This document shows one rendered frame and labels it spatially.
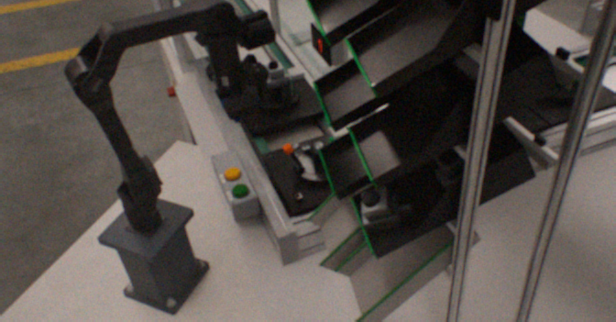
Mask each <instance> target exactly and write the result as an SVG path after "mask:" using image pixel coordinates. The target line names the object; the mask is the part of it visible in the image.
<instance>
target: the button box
mask: <svg viewBox="0 0 616 322"><path fill-rule="evenodd" d="M211 159H212V163H213V166H214V172H215V174H216V177H217V180H218V182H219V184H220V187H221V189H222V191H223V194H224V196H225V199H226V202H227V204H228V206H229V210H230V212H231V215H232V217H233V219H234V221H239V220H242V219H245V218H248V217H252V216H254V215H257V214H260V208H259V199H258V196H257V194H256V192H255V190H254V188H253V186H252V184H251V182H250V180H249V178H248V174H247V172H246V170H245V168H244V166H243V164H242V162H241V160H240V159H239V157H238V155H237V151H236V149H232V150H230V151H227V152H224V153H220V154H217V155H214V156H212V157H211ZM231 167H237V168H238V169H239V170H240V171H241V175H240V176H239V177H238V178H237V179H235V180H234V181H229V179H227V178H226V176H225V171H226V170H227V169H228V168H231ZM239 184H244V185H246V186H247V187H248V194H247V195H245V196H243V197H236V196H233V194H232V189H233V187H234V186H237V185H239Z"/></svg>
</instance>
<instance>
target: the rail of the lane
mask: <svg viewBox="0 0 616 322"><path fill-rule="evenodd" d="M192 62H193V65H194V70H195V74H196V78H197V83H198V85H199V87H200V89H201V91H202V94H203V98H204V100H205V102H206V103H207V105H209V107H210V110H211V112H212V114H213V116H214V119H215V122H216V124H217V126H218V128H219V130H220V132H221V134H222V136H223V138H224V141H225V144H226V146H227V147H228V150H232V149H236V153H237V155H238V157H239V159H240V160H241V162H242V164H243V166H244V168H245V170H246V172H247V175H248V178H249V180H250V182H251V184H252V186H253V188H254V190H255V192H256V194H257V196H258V202H259V208H260V214H258V215H259V217H260V219H261V221H262V223H263V225H264V228H265V229H266V230H267V231H268V233H269V236H270V239H271V242H272V244H273V246H274V248H275V250H276V251H277V253H278V256H279V258H280V262H281V264H282V266H285V265H288V264H291V263H293V262H295V261H298V260H300V259H301V256H300V250H299V242H298V235H297V230H295V228H294V227H293V225H292V223H291V221H290V219H289V217H288V215H287V213H286V210H285V208H284V207H283V205H282V203H281V200H280V199H279V197H278V195H280V194H281V192H280V189H279V187H278V185H277V184H276V181H275V179H274V177H273V176H272V175H271V176H270V177H269V176H268V175H267V173H266V171H265V170H264V168H262V166H261V164H260V162H259V159H258V157H257V155H256V153H255V151H254V150H253V148H252V146H251V144H250V142H249V140H248V137H247V135H246V133H245V132H244V130H243V128H242V127H241V125H240V123H236V122H235V121H233V120H229V118H228V116H227V114H226V112H225V110H224V109H223V107H222V105H221V103H220V100H219V99H218V97H217V95H216V93H215V89H217V87H216V85H215V82H211V81H209V79H208V77H207V75H206V71H205V69H206V66H207V65H208V62H207V60H206V58H205V57H202V58H200V60H198V59H194V60H192Z"/></svg>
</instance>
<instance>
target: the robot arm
mask: <svg viewBox="0 0 616 322"><path fill-rule="evenodd" d="M97 30H98V31H96V32H95V34H94V35H93V36H92V37H91V38H90V39H89V40H88V41H87V42H86V43H84V44H83V46H81V48H80V49H79V52H78V53H77V55H76V56H75V57H74V58H73V59H71V60H70V61H69V62H67V63H66V65H65V67H64V75H65V78H67V80H68V81H69V83H70V85H71V88H72V90H73V92H74V94H75V95H77V97H78V98H79V99H80V100H81V101H82V103H83V104H84V105H85V107H86V108H88V109H89V110H90V111H91V112H92V113H93V114H94V116H95V118H96V119H97V121H98V123H100V125H101V128H102V130H103V132H104V133H105V137H106V138H107V139H108V141H109V145H111V147H112V148H114V151H115V154H116V156H117V158H118V161H120V168H121V173H122V177H123V181H122V183H121V184H120V185H119V187H118V188H117V190H116V191H117V193H118V196H119V198H120V200H121V202H122V207H123V208H124V211H125V213H126V218H127V220H128V224H127V225H126V227H125V230H126V231H129V232H132V233H135V234H138V235H140V236H143V237H146V238H149V237H150V236H151V235H153V234H154V232H155V231H156V230H157V229H158V228H159V227H160V225H161V223H162V222H163V221H164V220H165V219H166V215H164V214H161V213H160V211H159V209H158V208H157V200H158V196H159V195H160V193H161V187H160V186H161V185H163V183H162V181H161V179H160V178H159V175H158V173H157V170H156V168H155V166H154V165H153V163H152V161H151V160H150V158H149V156H148V155H146V156H143V157H142V158H140V157H139V156H138V153H137V151H136V148H135V146H134V144H133V142H132V140H131V138H130V137H129V136H130V135H128V134H127V132H126V130H125V128H124V126H123V123H122V121H121V119H120V117H119V115H118V114H117V112H116V108H115V107H114V99H113V94H112V90H111V86H110V82H111V80H112V79H113V77H114V76H115V74H116V69H117V66H118V63H120V61H121V57H122V55H123V54H124V52H125V51H126V49H128V48H132V47H136V46H139V45H143V44H147V43H150V42H153V41H158V40H161V39H167V38H170V37H175V36H179V35H181V34H185V33H191V32H197V33H198V34H197V35H196V36H195V37H194V39H195V40H196V41H197V42H198V43H199V44H200V46H201V47H202V48H203V47H206V46H207V49H208V53H209V57H210V60H209V64H208V65H207V66H206V69H205V71H206V75H207V77H208V79H209V81H211V82H214V83H215V85H216V87H217V89H215V93H216V95H217V97H218V99H219V100H220V103H221V105H222V107H223V109H224V110H225V112H226V114H227V116H228V118H229V120H233V121H235V122H236V123H240V122H241V118H242V117H244V116H247V115H251V114H254V113H257V112H258V111H259V104H258V102H257V101H256V99H255V97H254V96H253V95H252V94H248V92H247V91H246V88H247V86H248V85H256V86H260V87H266V85H267V81H268V79H269V75H270V72H269V71H268V69H267V68H266V67H265V66H264V65H263V64H261V63H260V62H259V63H258V61H257V58H256V56H255V55H254V54H250V53H249V54H248V55H247V56H246V57H245V58H244V60H243V61H241V59H240V53H238V47H237V44H238V46H240V47H241V48H245V49H246V50H248V51H251V50H254V49H257V48H260V47H263V46H265V45H269V44H271V43H274V42H275V41H276V30H275V29H274V27H273V25H272V22H271V21H270V19H269V18H268V12H267V11H265V10H264V9H260V10H257V11H256V12H254V13H251V14H248V15H245V16H242V17H240V16H239V15H238V14H236V10H235V8H234V7H233V6H232V5H231V4H230V3H229V2H228V1H226V0H187V1H186V2H185V3H184V4H182V5H179V6H175V7H172V8H168V9H164V10H160V11H156V12H152V13H148V14H146V15H141V16H137V17H131V18H126V19H122V20H118V21H107V22H104V23H103V24H102V25H101V26H100V27H99V29H97ZM213 76H214V79H213Z"/></svg>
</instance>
